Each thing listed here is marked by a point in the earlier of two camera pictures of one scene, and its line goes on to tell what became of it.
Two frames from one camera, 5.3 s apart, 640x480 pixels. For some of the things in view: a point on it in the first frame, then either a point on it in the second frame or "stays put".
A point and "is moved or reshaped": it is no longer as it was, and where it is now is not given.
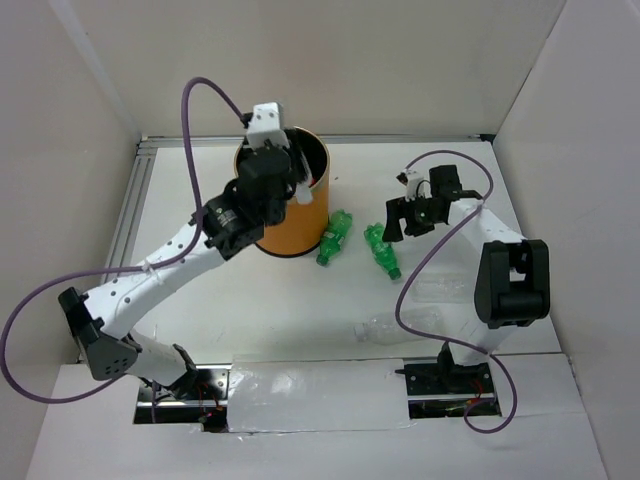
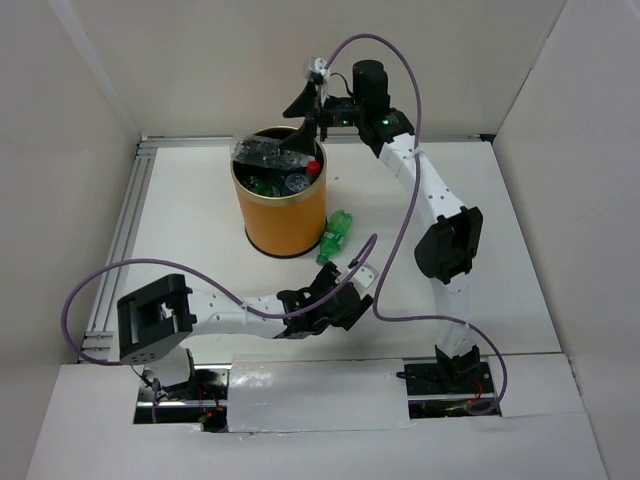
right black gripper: (399, 209) → (303, 140)
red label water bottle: (304, 194) is moved or reshaped
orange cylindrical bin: (304, 225) stays put
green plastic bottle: (334, 235) stays put
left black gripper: (300, 157) → (328, 275)
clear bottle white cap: (385, 329) is moved or reshaped
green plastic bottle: (383, 251) is moved or reshaped
